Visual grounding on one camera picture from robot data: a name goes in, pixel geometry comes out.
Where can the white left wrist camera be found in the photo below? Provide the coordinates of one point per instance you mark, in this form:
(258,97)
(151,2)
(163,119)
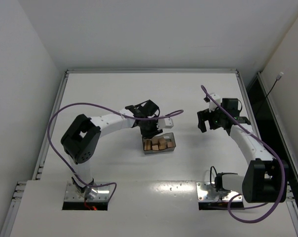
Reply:
(165,123)

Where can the long wooden block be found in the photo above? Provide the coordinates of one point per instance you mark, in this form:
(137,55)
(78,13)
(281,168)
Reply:
(162,144)

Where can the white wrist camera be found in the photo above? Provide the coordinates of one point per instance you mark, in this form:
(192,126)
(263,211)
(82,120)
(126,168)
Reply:
(165,123)
(216,99)

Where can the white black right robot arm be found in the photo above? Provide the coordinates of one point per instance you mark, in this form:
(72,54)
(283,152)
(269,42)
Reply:
(265,176)

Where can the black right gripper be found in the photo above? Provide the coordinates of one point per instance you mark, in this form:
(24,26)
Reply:
(207,119)

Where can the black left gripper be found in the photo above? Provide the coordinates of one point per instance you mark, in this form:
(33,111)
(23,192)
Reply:
(148,130)

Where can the striped wooden block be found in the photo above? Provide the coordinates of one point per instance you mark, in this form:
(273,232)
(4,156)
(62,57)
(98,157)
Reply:
(147,145)

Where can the aluminium table frame rail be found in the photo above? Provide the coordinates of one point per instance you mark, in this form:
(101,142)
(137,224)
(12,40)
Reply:
(147,71)

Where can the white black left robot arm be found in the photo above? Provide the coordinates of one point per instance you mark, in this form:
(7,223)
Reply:
(81,138)

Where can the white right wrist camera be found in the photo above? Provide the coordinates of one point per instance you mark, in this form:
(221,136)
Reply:
(216,99)

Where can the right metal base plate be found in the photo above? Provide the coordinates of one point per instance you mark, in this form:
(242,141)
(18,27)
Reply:
(206,193)

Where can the metal base plate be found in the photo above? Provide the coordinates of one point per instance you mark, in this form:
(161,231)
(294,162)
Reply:
(72,194)
(206,193)

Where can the translucent grey plastic bin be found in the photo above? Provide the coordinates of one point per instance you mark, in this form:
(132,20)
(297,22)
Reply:
(168,137)

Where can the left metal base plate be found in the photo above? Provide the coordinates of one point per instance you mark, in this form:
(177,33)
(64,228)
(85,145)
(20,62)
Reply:
(72,194)

